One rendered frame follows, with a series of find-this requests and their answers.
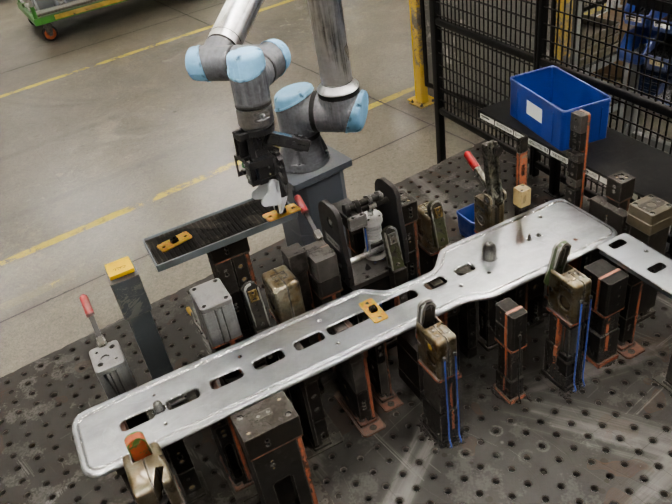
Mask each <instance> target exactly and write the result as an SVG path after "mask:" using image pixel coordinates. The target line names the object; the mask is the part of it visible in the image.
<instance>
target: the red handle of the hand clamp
mask: <svg viewBox="0 0 672 504"><path fill-rule="evenodd" d="M464 157H465V159H466V160H467V162H468V164H469V165H470V167H471V168H472V170H473V171H474V172H475V173H476V175H477V176H478V178H479V179H480V181H481V182H482V184H483V185H484V187H485V188H486V182H485V174H484V172H483V171H482V169H481V168H480V165H479V164H478V162H477V161H476V159H475V158H474V156H473V155H472V153H471V152H470V151H466V152H465V153H464ZM493 192H494V200H496V199H498V198H499V194H498V193H497V192H496V191H495V189H493Z"/></svg>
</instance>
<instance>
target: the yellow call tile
mask: <svg viewBox="0 0 672 504"><path fill-rule="evenodd" d="M104 266H105V269H106V271H107V273H108V276H109V278H110V280H114V279H117V278H119V277H122V276H124V275H127V274H129V273H132V272H134V271H135V269H134V267H133V265H132V263H131V260H130V258H129V257H128V256H126V257H124V258H121V259H119V260H116V261H113V262H111V263H108V264H106V265H104Z"/></svg>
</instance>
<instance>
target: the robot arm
mask: <svg viewBox="0 0 672 504"><path fill-rule="evenodd" d="M263 1H264V0H226V2H225V4H224V6H223V8H222V10H221V12H220V14H219V16H218V18H217V20H216V22H215V24H214V26H213V28H212V30H211V31H210V33H209V35H208V37H207V39H206V41H205V43H204V45H202V46H201V45H197V46H192V47H190V48H189V49H188V50H187V52H186V56H185V66H186V70H187V72H188V74H189V76H190V77H191V78H192V79H193V80H196V81H207V82H211V81H230V84H231V89H232V94H233V99H234V104H235V110H236V115H237V120H238V125H239V127H240V129H237V130H234V131H232V134H233V139H234V144H235V149H236V154H235V155H234V159H235V164H236V169H237V174H238V177H240V176H243V175H246V178H247V179H248V183H249V184H250V185H252V187H255V186H258V187H257V188H256V189H255V190H254V191H253V192H252V198H253V199H255V200H257V199H262V200H261V203H262V205H263V206H264V207H268V206H273V207H274V210H276V208H278V209H279V213H280V214H281V213H283V210H284V207H285V204H286V201H287V195H288V178H287V174H286V171H287V172H290V173H297V174H300V173H309V172H313V171H316V170H318V169H320V168H322V167H324V166H325V165H326V164H327V163H328V162H329V160H330V153H329V149H328V147H327V145H326V144H325V142H324V140H323V138H322V136H321V134H320V132H342V133H350V132H359V131H361V130H362V128H363V127H364V125H365V122H366V118H367V113H368V102H369V101H368V93H367V91H366V90H363V89H362V90H360V87H359V82H358V81H357V80H356V79H355V78H353V77H352V71H351V64H350V57H349V50H348V43H347V36H346V29H345V22H344V15H343V8H342V1H341V0H307V3H308V9H309V15H310V21H311V26H312V32H313V38H314V43H315V49H316V55H317V61H318V66H319V72H320V78H321V83H320V84H319V86H318V88H317V90H314V87H313V86H312V84H311V83H308V82H299V83H295V84H291V85H288V86H286V87H284V88H282V89H281V90H279V91H278V92H277V93H276V94H275V96H274V105H275V109H274V110H275V112H276V116H277V121H278V126H279V131H280V132H277V131H274V130H275V125H274V114H273V108H272V101H271V95H270V89H269V86H270V85H271V84H272V83H273V82H274V81H275V80H276V79H277V78H279V77H280V76H282V75H283V74H284V73H285V71H286V69H287V68H288V67H289V65H290V62H291V54H290V51H289V49H288V47H287V46H286V44H285V43H283V42H282V41H280V40H278V39H268V40H266V41H263V42H262V43H261V44H257V45H243V43H244V41H245V39H246V37H247V35H248V33H249V31H250V29H251V26H252V24H253V22H254V20H255V18H256V16H257V14H258V12H259V10H260V7H261V5H262V3H263ZM274 145H275V146H274ZM276 146H280V147H281V149H280V152H279V148H278V147H276ZM238 160H240V161H241V162H242V163H241V164H242V167H243V169H241V171H239V168H238V164H237V161H238Z"/></svg>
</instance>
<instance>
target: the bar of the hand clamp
mask: <svg viewBox="0 0 672 504"><path fill-rule="evenodd" d="M481 145H482V154H483V164H484V173H485V182H486V191H487V194H489V195H490V196H491V197H492V200H493V205H492V206H494V205H495V201H494V192H493V189H494V188H495V191H496V192H497V193H498V194H499V198H498V199H496V200H497V201H499V202H503V193H502V182H501V172H500V162H499V156H500V155H501V154H502V152H503V147H502V146H501V145H498V142H497V141H495V140H490V141H487V142H485V143H482V144H481Z"/></svg>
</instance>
